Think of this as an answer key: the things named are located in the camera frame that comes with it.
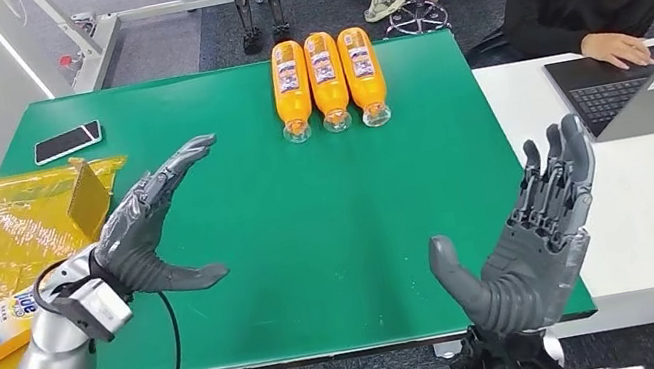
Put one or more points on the person's hand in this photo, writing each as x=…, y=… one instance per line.
x=616, y=48

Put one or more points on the black smartphone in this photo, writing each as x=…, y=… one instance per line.
x=67, y=143

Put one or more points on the white desk frame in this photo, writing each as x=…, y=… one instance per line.
x=97, y=45

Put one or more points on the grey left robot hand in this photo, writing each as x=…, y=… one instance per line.
x=132, y=244

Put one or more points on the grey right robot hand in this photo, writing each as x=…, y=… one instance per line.
x=531, y=275

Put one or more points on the office chair star base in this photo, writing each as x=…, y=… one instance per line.
x=418, y=17

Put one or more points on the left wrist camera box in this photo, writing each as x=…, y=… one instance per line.
x=100, y=310

